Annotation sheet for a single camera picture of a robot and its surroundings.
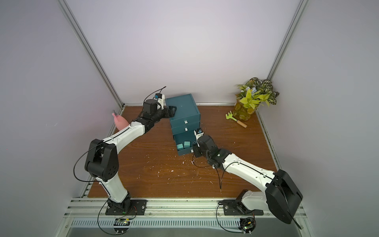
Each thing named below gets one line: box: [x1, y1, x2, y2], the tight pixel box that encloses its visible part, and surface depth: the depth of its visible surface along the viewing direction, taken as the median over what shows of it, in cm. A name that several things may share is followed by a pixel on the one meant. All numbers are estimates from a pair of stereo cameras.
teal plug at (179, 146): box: [176, 143, 185, 152], surface depth 94 cm
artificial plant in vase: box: [232, 77, 280, 121], surface depth 99 cm
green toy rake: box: [225, 110, 248, 128], surface depth 112 cm
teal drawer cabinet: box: [164, 93, 201, 157], surface depth 92 cm
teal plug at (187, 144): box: [183, 140, 191, 150], surface depth 96 cm
